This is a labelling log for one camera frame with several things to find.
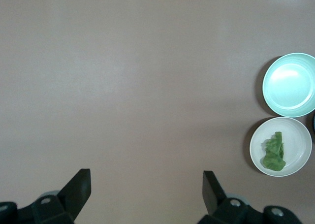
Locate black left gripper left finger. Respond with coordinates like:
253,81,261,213
31,168,93,224

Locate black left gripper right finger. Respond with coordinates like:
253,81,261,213
202,170,249,224

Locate green lettuce leaf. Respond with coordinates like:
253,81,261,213
260,138,286,172

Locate beige plate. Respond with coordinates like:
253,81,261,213
249,117,313,177

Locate brown table cover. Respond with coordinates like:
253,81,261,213
0,0,315,224

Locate mint green plate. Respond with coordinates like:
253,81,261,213
262,52,315,118

